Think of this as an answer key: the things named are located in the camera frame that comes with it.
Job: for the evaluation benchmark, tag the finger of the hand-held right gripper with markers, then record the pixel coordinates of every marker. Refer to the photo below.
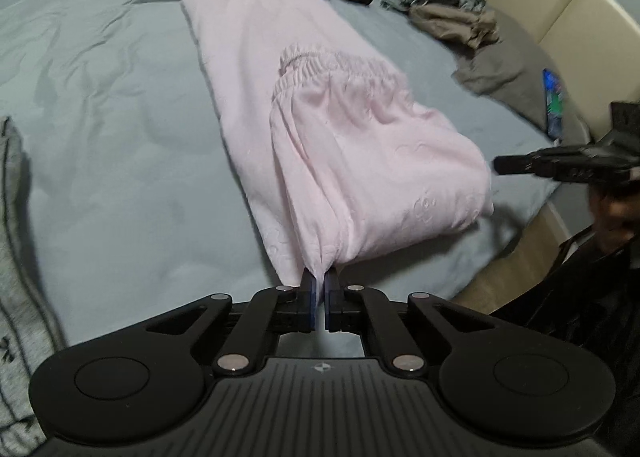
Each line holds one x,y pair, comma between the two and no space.
515,164

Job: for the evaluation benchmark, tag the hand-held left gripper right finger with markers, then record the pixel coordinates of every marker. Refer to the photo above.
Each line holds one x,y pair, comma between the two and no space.
327,302

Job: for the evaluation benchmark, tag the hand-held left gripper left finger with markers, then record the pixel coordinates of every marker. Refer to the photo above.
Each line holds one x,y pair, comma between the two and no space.
312,302

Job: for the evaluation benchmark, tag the pink embossed pants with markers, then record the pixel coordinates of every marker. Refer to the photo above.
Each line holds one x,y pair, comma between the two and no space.
310,147

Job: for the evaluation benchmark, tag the person's right hand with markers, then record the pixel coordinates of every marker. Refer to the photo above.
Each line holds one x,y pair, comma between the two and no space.
615,217

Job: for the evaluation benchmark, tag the smartphone with lit screen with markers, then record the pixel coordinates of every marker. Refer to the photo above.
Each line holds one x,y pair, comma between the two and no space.
554,102

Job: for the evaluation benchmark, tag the grey-brown duvet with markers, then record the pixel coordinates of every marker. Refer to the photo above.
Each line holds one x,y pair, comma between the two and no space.
500,72

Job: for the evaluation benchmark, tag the person's black jacket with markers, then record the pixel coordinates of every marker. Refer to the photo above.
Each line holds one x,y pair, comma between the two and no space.
575,297

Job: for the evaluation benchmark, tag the taupe crumpled garment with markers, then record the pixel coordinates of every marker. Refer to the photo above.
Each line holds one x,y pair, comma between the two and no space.
450,22

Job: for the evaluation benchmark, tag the grey striped folded garment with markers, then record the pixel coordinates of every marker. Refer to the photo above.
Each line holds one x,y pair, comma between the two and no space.
20,287

